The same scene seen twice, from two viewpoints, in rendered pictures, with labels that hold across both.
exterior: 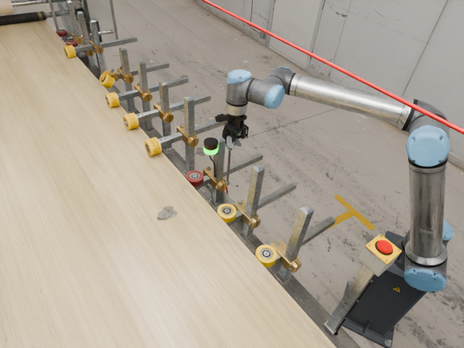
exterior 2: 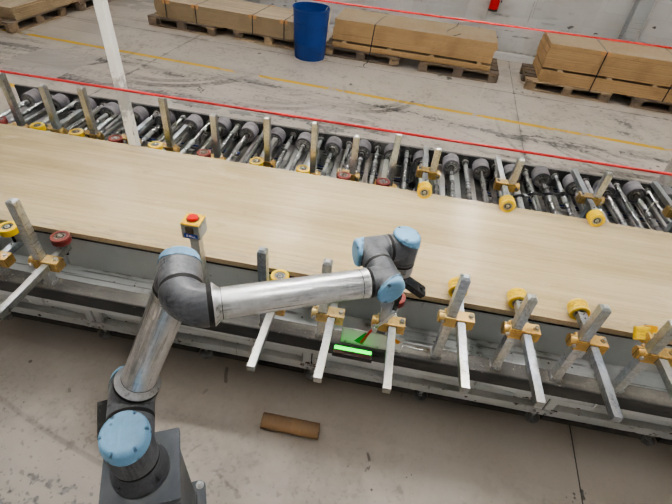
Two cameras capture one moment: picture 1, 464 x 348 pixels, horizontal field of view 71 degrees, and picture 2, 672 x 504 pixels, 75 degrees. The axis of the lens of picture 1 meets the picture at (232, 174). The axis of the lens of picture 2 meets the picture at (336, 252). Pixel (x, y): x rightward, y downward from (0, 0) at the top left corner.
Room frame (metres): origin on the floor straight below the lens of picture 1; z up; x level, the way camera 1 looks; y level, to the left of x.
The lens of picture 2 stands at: (1.81, -0.91, 2.23)
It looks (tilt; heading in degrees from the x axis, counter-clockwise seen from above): 41 degrees down; 136
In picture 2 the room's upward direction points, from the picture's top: 6 degrees clockwise
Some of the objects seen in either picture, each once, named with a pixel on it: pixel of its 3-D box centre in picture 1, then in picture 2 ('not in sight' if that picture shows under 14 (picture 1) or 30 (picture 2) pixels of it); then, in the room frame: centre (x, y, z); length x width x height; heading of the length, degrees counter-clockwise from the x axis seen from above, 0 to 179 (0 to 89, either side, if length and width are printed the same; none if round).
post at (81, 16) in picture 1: (87, 44); not in sight; (2.45, 1.21, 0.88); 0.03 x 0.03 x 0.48; 41
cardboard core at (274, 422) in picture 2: not in sight; (290, 425); (0.93, -0.24, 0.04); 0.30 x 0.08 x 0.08; 41
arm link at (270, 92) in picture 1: (266, 92); (373, 252); (1.14, -0.10, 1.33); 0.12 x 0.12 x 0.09; 67
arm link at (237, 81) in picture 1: (239, 87); (403, 247); (1.18, 0.01, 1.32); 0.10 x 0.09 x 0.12; 67
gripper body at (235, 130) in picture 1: (235, 124); not in sight; (1.17, 0.00, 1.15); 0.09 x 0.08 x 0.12; 41
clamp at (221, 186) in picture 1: (214, 179); (388, 323); (1.14, 0.08, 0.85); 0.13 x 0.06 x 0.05; 41
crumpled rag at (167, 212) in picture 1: (166, 211); not in sight; (0.85, 0.25, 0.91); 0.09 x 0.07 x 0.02; 124
